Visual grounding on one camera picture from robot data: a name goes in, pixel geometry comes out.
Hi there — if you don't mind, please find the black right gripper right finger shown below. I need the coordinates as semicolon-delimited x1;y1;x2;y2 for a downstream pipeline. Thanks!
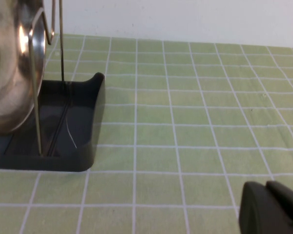
265;180;293;234

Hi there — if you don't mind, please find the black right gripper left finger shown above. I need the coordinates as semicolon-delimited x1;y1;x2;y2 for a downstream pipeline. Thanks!
238;181;293;234

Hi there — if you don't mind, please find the steel pot lid black knob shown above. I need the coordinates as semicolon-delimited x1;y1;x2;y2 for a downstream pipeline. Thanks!
0;0;47;135

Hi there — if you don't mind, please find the green checked tablecloth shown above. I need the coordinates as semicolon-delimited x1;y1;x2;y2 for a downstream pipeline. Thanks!
0;33;293;234

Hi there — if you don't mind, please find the dark tray wire lid rack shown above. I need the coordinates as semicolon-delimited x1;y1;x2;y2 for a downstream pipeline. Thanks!
0;0;106;173

